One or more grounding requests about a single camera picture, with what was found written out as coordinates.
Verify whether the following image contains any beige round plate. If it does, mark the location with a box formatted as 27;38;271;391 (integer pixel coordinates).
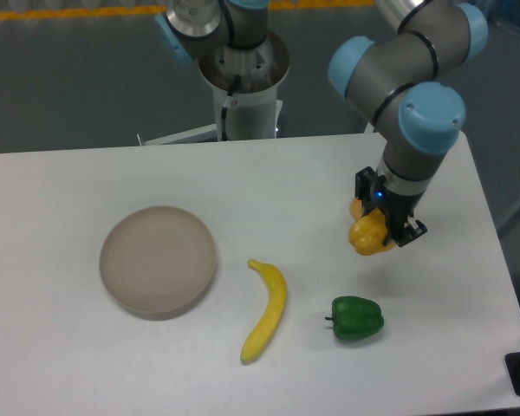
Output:
99;206;217;321

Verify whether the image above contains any yellow bell pepper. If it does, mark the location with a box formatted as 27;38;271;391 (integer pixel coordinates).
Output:
348;208;391;257

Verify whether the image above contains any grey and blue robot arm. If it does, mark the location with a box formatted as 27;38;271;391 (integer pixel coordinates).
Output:
155;1;488;255

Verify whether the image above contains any black cable on pedestal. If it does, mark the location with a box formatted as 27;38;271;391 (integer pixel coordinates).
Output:
218;74;242;142

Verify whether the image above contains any yellow banana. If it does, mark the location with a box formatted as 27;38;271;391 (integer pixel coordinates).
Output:
240;259;287;365

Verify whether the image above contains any green bell pepper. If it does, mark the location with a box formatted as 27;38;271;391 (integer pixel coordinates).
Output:
324;296;385;341

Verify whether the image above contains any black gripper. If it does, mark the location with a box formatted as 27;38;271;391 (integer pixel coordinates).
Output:
354;159;429;247

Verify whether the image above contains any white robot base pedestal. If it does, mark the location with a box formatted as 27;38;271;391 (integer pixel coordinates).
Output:
140;30;289;146

